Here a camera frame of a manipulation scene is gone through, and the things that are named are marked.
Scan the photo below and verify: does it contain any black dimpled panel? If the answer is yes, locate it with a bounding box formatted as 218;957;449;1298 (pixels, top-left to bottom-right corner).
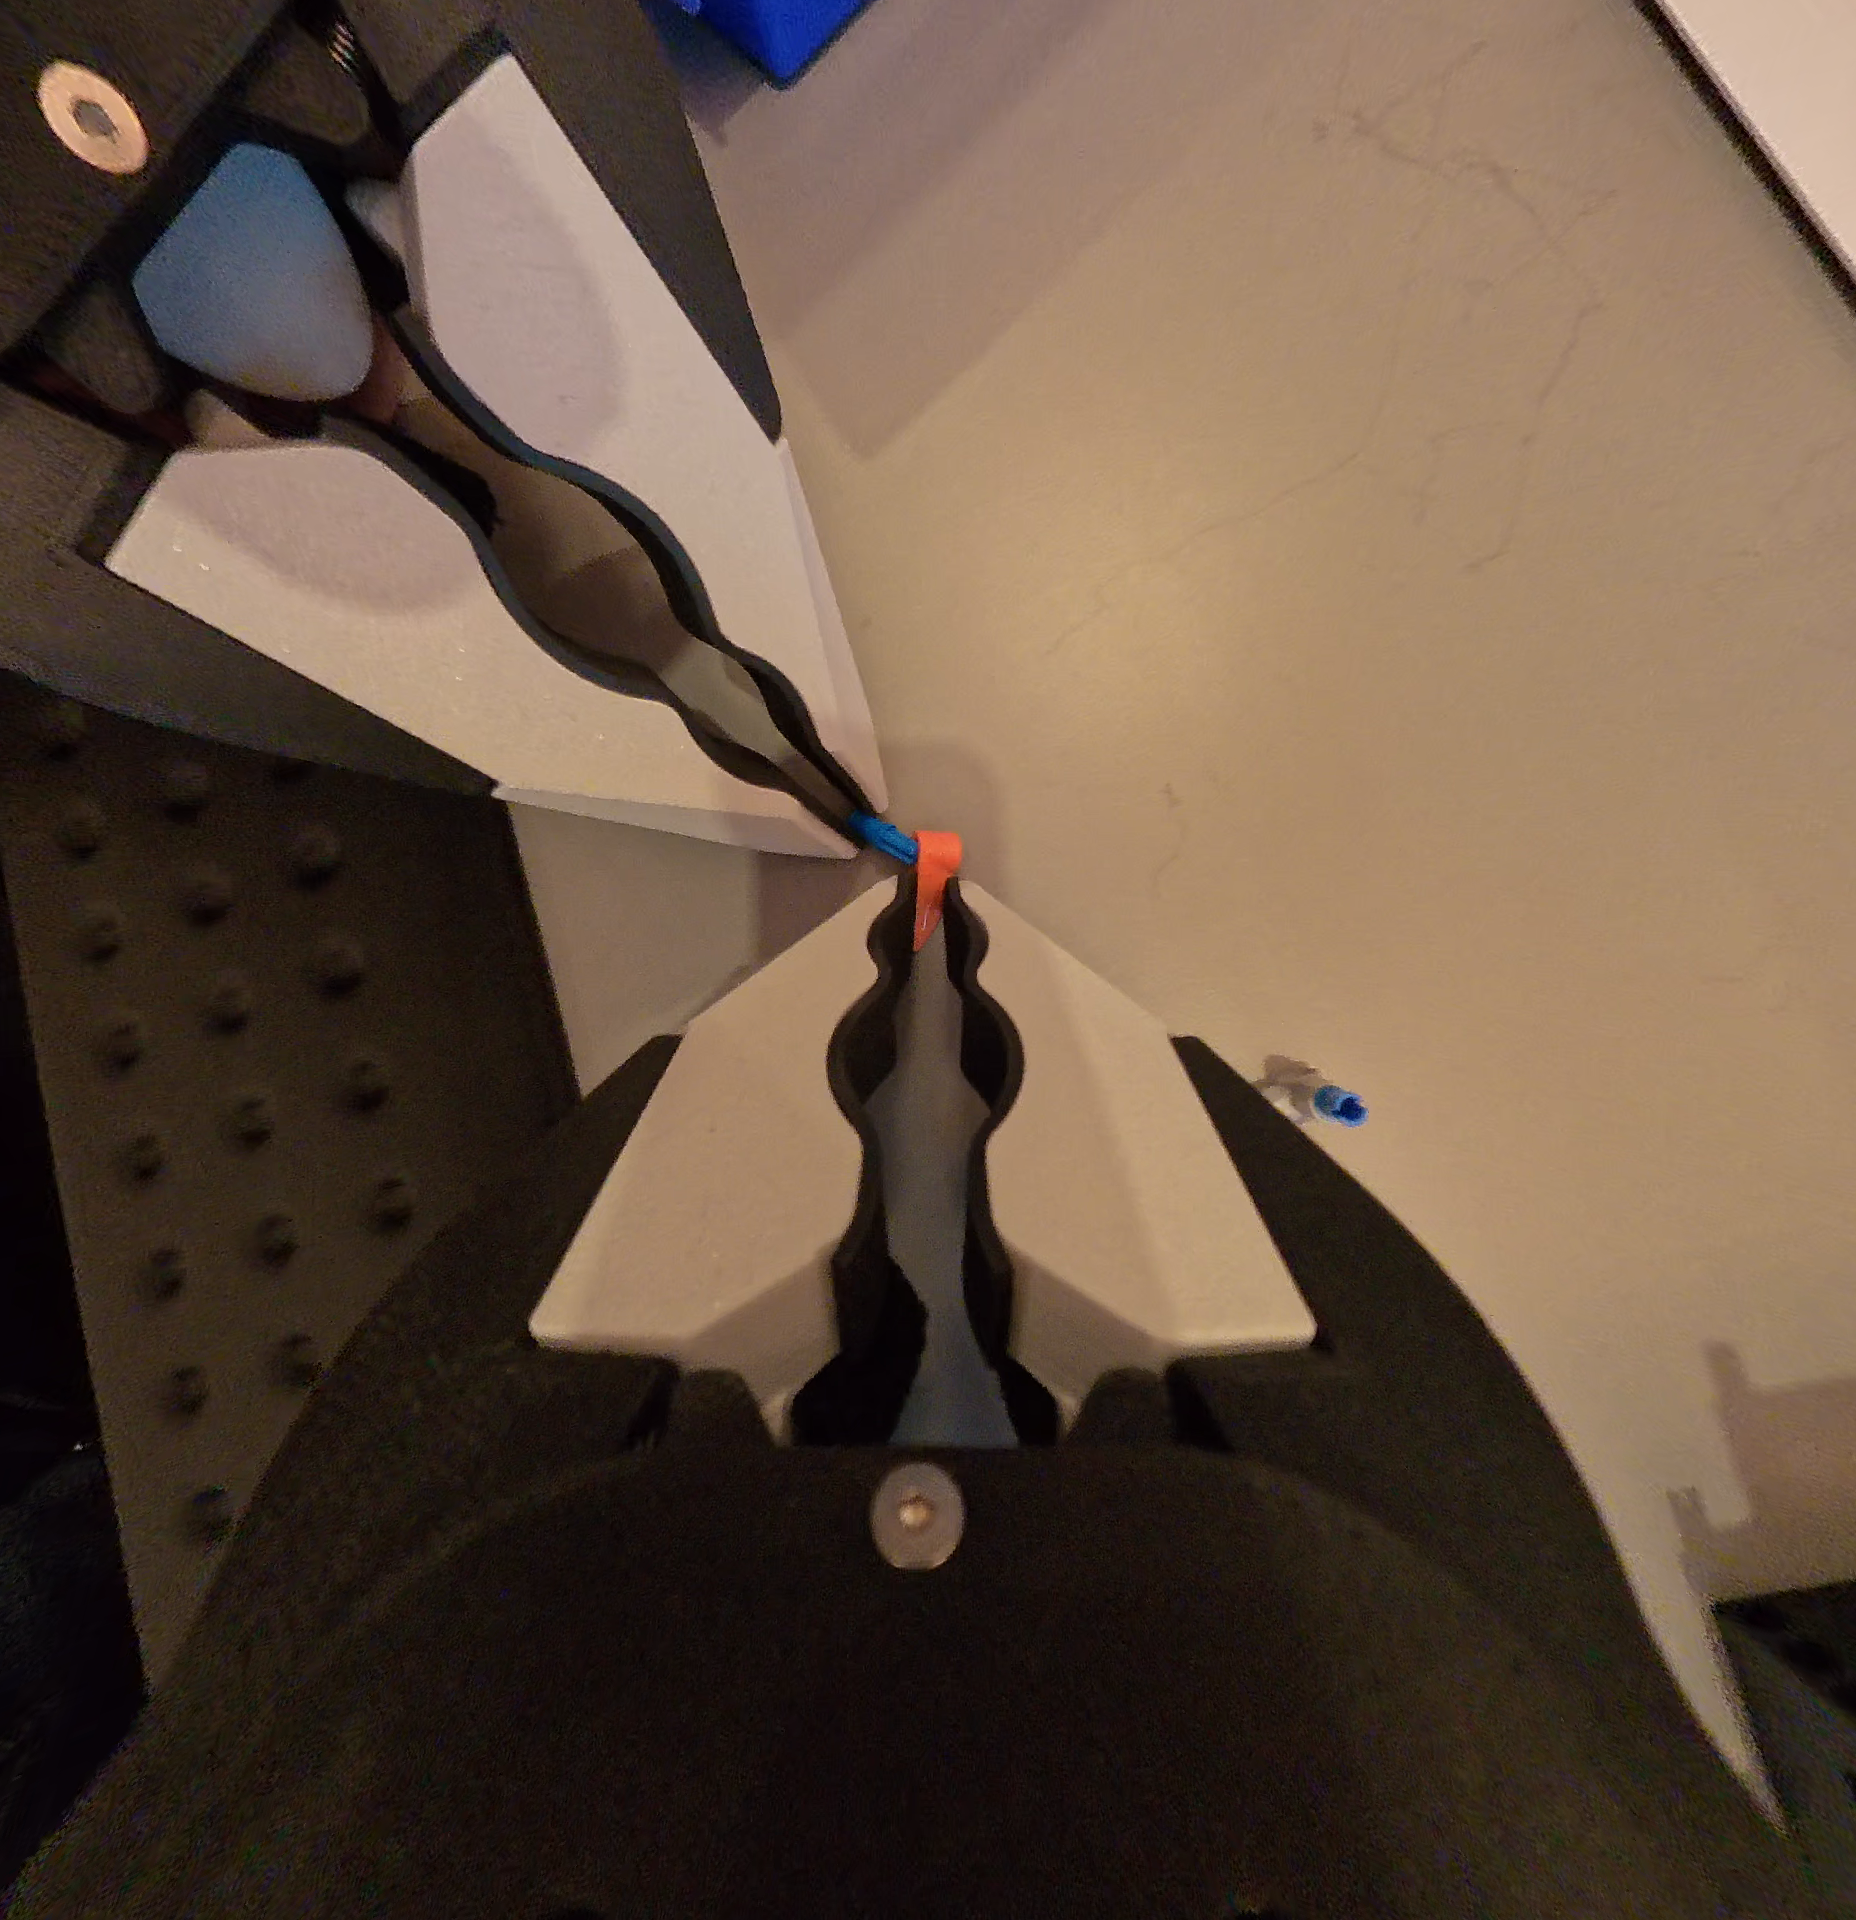
0;667;585;1681

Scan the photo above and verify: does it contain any orange pointed plastic piece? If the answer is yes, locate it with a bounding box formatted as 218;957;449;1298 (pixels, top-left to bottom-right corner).
910;825;969;954

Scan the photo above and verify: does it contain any toy building-block model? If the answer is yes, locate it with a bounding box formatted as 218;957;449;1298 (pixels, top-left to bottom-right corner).
1714;1582;1856;1920

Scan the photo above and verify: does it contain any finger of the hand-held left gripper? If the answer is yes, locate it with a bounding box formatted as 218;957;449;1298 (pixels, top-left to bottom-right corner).
105;417;857;864
348;65;888;823

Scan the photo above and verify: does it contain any white book stand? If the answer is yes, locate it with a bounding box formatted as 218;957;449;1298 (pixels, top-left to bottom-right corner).
1640;0;1856;348

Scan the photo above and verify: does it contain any blue plastic bin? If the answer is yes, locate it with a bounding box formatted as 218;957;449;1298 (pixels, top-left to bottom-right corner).
643;0;877;85

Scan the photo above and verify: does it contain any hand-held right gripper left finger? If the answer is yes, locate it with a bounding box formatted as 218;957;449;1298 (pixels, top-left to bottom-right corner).
529;879;931;1449

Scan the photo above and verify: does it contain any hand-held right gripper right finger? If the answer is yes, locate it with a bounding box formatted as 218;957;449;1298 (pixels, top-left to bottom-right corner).
944;879;1319;1449

